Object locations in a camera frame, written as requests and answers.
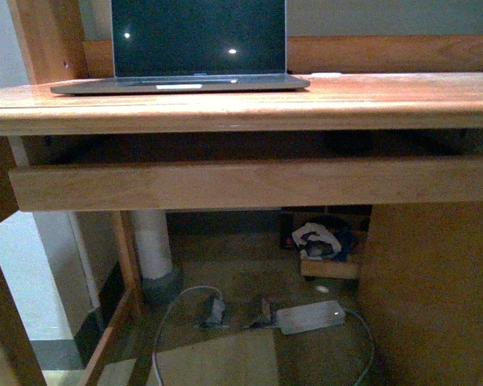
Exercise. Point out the wooden pull-out keyboard tray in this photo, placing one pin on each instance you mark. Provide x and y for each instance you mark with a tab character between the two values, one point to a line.
223	185

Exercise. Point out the wooden box with clothes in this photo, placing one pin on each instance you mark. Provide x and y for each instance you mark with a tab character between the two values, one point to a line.
325	244

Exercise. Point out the dark power strip with plugs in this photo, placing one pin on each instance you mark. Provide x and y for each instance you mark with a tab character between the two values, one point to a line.
218	314

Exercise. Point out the white pipe with grey base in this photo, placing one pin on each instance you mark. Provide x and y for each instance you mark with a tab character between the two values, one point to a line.
162	278

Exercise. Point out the white power adapter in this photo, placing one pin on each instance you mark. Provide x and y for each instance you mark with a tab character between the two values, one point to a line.
310	317

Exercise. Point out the beige floor mat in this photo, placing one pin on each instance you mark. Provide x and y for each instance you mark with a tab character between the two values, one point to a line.
244	358

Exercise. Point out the grey open laptop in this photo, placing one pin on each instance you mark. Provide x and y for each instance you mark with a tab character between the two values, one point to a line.
195	46

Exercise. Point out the wooden desk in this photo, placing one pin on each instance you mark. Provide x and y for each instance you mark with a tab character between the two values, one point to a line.
422	281

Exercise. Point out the white cable grommet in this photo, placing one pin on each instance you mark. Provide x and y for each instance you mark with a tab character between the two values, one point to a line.
326	74

